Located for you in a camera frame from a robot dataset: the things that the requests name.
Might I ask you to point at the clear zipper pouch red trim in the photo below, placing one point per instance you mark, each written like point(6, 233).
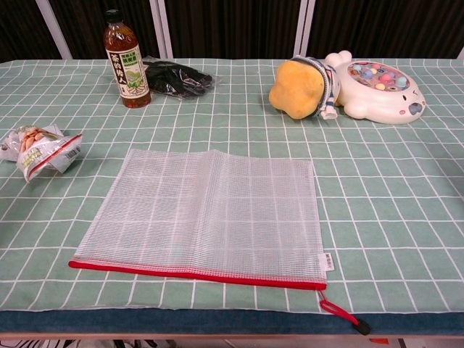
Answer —
point(210, 217)

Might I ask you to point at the black packaged item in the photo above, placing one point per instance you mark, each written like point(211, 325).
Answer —
point(177, 81)

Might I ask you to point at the brown tea drink bottle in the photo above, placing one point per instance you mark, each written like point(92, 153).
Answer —
point(127, 72)

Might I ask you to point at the yellow plush toy striped hat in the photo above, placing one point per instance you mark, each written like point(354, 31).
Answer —
point(297, 88)

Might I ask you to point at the black pleated curtain panel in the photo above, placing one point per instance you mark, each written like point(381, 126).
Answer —
point(232, 29)
point(87, 29)
point(18, 29)
point(380, 25)

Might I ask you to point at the green white checked tablecloth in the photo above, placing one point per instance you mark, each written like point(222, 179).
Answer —
point(380, 199)

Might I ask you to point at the white seal fishing game toy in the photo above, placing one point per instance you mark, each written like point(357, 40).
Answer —
point(377, 98)

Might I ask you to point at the crumpled nut snack packet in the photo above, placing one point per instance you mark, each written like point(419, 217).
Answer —
point(36, 148)

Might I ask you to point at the white frame post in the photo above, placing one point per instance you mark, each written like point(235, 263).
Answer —
point(302, 29)
point(54, 32)
point(161, 29)

